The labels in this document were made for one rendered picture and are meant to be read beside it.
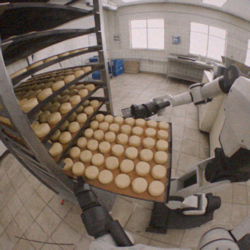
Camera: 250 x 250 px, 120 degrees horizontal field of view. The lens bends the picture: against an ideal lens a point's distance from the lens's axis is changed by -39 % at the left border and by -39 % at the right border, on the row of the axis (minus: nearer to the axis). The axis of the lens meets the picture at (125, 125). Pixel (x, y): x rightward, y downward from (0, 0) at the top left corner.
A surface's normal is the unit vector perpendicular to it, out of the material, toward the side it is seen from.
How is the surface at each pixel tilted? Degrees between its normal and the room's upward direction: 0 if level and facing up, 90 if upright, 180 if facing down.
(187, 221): 0
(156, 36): 90
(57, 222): 0
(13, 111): 90
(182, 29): 90
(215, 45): 90
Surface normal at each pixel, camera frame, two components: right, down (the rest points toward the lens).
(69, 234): -0.06, -0.77
